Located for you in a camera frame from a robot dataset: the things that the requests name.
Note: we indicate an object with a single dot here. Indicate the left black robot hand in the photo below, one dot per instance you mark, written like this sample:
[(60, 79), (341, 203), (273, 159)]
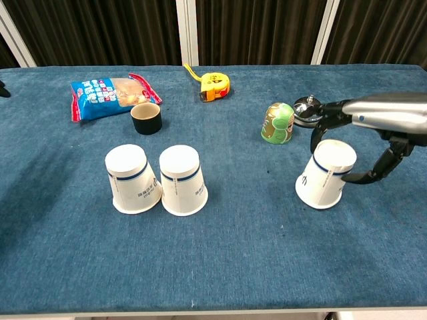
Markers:
[(4, 90)]

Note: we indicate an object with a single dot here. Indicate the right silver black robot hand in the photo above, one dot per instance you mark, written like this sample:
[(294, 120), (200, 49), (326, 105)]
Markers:
[(387, 113)]

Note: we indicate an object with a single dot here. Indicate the white paper cup blue band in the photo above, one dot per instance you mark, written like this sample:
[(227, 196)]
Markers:
[(130, 183), (325, 180), (181, 186)]

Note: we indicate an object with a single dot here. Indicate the chrome desk call bell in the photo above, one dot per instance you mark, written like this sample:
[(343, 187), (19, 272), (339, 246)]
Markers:
[(305, 111)]

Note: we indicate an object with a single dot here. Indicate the dark pleated curtain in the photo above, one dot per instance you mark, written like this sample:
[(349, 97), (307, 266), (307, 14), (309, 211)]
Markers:
[(100, 30), (260, 30), (383, 30)]

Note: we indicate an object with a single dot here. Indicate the blue red snack bag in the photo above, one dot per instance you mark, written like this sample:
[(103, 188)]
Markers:
[(100, 100)]

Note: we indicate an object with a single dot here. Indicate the green painted nesting doll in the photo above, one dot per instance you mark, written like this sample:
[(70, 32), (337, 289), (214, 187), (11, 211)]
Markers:
[(278, 125)]

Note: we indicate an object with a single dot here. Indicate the black cylindrical cup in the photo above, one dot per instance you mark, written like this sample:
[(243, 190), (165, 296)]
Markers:
[(146, 121)]

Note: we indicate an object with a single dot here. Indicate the yellow tape measure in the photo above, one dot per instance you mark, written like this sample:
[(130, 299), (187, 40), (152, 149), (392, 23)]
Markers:
[(215, 87)]

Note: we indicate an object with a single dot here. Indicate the blue table cloth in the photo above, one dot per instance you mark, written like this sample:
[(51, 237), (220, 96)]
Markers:
[(233, 250)]

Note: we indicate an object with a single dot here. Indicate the white frame post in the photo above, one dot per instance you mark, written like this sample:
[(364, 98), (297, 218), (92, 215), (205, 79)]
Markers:
[(187, 33), (327, 33), (16, 40)]

